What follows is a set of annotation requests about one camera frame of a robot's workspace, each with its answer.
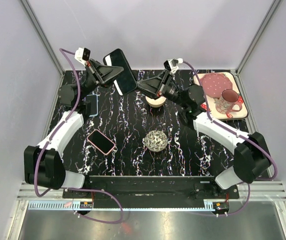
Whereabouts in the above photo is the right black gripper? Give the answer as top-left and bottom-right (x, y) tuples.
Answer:
(132, 70), (187, 109)

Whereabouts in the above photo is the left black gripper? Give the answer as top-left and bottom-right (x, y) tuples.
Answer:
(77, 59), (127, 102)

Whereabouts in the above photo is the black phone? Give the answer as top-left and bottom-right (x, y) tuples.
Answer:
(102, 48), (138, 96)

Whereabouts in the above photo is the light blue phone case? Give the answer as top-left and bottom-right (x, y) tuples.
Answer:
(84, 94), (98, 118)

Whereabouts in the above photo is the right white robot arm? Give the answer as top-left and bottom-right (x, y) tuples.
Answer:
(137, 70), (274, 198)

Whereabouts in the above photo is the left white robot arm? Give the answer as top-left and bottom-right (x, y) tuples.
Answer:
(23, 59), (124, 198)

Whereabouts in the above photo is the pink cased phone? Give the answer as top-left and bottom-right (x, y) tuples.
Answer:
(87, 129), (115, 156)

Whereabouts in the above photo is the cream bowl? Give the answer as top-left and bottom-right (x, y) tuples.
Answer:
(145, 96), (166, 108)

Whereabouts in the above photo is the pink dotted plate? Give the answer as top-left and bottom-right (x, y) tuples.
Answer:
(200, 73), (233, 99)

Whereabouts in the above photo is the pink printed mug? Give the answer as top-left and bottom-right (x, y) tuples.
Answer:
(215, 89), (243, 114)

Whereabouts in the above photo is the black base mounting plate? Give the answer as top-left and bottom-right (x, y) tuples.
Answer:
(62, 175), (241, 200)

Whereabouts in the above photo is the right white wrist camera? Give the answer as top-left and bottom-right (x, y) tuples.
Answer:
(164, 58), (183, 75)

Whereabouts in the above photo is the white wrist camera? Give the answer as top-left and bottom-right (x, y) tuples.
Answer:
(164, 58), (183, 75)
(74, 47), (91, 62)

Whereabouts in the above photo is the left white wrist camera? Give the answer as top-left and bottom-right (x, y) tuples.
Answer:
(74, 47), (91, 62)

